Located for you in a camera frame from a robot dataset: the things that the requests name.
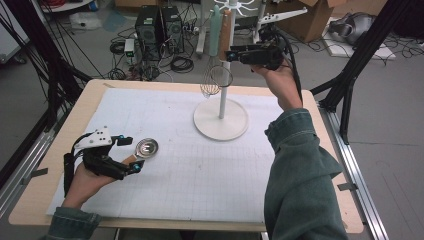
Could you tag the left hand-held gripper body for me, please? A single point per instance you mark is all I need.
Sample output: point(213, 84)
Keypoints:
point(96, 138)

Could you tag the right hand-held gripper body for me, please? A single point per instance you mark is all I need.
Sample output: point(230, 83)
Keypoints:
point(266, 56)

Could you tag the white hook rack stand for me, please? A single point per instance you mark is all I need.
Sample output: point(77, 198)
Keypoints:
point(220, 125)

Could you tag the person's right hand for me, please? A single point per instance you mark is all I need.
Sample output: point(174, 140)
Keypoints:
point(280, 87)

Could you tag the person's left hand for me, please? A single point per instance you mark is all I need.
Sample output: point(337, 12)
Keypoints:
point(83, 190)

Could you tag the white floor stand leg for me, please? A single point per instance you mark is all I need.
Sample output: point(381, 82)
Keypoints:
point(201, 33)
point(262, 6)

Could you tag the white grid mat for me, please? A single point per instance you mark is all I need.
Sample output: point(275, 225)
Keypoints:
point(166, 133)

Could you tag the brown cardboard box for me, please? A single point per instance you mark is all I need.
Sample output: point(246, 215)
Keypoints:
point(313, 24)

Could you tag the black computer tower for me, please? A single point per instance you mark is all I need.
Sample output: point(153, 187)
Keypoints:
point(148, 30)
point(173, 28)

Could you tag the white foam board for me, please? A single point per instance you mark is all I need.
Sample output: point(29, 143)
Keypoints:
point(336, 50)

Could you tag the grey headset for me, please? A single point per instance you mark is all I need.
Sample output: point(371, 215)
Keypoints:
point(356, 26)

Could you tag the small white device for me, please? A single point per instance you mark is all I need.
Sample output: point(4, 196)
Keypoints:
point(129, 45)

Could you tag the clear plastic bag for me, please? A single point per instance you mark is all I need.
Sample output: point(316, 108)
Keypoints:
point(83, 20)

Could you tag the white round table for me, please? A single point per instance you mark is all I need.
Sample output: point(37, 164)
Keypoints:
point(66, 6)

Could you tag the grey metal bracket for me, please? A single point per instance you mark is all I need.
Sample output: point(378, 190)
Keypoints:
point(346, 186)
point(35, 174)

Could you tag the silver aluminium rail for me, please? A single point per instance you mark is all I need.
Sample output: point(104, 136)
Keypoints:
point(20, 175)
point(355, 166)

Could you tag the black aluminium frame post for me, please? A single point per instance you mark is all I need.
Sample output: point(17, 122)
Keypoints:
point(353, 63)
point(50, 60)

